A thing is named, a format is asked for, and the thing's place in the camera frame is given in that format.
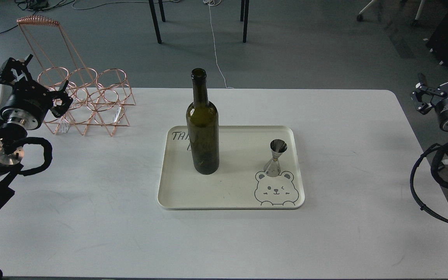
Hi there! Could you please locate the black table leg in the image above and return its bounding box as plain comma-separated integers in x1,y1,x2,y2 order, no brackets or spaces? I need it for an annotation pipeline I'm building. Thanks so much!
240,0,250,43
148,0,166,44

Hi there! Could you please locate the black table leg left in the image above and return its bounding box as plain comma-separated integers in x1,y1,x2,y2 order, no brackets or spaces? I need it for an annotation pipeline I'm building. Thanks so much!
148,0,166,44

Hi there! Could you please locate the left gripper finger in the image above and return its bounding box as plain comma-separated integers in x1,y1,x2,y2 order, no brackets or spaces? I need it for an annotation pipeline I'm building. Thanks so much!
50,80,73,118
0,54,33,86

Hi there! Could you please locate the steel double jigger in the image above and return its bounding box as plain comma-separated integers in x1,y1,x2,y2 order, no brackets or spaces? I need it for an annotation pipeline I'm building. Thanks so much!
263,139,287,177

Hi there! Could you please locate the black table leg right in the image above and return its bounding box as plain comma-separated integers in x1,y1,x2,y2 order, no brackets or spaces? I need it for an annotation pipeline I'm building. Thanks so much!
240,0,250,43

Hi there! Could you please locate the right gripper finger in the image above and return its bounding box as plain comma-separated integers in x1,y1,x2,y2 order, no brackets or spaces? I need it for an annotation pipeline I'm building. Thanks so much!
410,73,446,115

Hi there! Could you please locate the copper wire wine rack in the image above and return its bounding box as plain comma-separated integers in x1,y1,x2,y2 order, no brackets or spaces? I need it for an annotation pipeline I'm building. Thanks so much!
17,15,137,136

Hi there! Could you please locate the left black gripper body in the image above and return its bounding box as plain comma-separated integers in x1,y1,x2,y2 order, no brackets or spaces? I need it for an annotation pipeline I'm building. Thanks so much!
0,80,53,130

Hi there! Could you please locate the cream bear serving tray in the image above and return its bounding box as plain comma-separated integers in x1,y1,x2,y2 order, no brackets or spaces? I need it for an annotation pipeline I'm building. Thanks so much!
157,126,305,210

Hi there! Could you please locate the dark green wine bottle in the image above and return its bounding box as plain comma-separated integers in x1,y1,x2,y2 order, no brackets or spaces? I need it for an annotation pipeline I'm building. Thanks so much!
185,68,219,174

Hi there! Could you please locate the white floor cable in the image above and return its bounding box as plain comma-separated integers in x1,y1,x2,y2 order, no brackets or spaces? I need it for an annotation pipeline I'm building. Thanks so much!
203,0,234,89

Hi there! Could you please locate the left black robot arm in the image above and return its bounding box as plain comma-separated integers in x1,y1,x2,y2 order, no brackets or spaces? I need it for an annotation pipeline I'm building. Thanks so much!
0,54,73,209

